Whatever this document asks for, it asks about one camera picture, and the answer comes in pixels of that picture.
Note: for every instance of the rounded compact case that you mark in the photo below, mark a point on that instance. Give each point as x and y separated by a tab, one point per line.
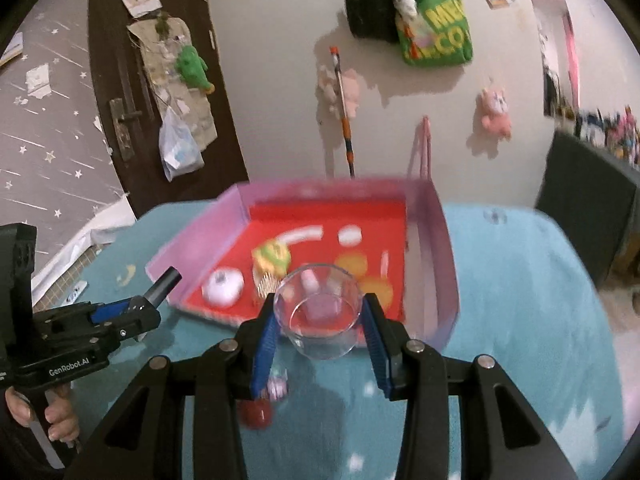
222	287

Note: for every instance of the pink cardboard box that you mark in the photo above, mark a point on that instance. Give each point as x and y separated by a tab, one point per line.
325	215

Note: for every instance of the red-brown ball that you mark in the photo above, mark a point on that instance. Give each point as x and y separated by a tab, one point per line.
256	415

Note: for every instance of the black draped table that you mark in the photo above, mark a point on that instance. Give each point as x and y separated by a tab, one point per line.
575	200

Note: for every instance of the orange and white stick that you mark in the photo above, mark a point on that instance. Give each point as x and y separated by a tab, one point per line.
345	120

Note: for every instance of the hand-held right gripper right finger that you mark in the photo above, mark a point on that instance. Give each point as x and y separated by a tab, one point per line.
377	350

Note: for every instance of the clear plastic bag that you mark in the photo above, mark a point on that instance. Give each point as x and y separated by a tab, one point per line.
177	150

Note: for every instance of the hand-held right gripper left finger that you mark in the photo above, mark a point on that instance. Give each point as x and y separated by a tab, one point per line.
265	355

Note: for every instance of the white flat packet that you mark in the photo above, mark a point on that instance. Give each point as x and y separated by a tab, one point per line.
75	292

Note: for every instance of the pink curtain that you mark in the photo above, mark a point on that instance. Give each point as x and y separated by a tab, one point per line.
570	60

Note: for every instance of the small white plush toy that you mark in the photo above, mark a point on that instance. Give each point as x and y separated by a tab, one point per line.
405	4

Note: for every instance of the person's left hand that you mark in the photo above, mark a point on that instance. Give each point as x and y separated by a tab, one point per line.
62	422

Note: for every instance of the gold studded cylinder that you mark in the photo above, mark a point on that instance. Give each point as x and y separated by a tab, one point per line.
265	285

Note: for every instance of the thin pink stick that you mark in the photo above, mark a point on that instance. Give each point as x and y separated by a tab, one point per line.
425	145

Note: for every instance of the white sheet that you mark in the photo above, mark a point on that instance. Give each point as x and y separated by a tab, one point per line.
85	240

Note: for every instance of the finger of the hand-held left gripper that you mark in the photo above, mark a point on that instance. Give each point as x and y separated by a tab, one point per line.
142	322
110	311

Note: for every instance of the pink bear plush toy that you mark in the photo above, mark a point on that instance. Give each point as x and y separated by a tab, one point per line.
495	110

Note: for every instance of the yellow squishy toy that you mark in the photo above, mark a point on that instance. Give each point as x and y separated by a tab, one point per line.
270	257

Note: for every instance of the clear glass cup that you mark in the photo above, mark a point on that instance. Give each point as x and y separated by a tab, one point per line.
300	340

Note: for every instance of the pale pink plush toy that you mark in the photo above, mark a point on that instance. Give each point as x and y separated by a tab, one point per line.
352	90

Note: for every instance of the black bag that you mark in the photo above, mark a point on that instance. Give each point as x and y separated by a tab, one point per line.
367	7

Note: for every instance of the green fabric bag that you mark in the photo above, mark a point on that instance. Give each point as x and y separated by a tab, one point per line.
440	40

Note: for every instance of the dark brown door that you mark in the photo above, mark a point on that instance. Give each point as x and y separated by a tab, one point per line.
105	50

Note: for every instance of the green plush toy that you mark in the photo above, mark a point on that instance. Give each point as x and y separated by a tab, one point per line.
192	67

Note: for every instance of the row of cosmetic bottles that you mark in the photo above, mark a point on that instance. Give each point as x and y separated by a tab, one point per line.
620	130

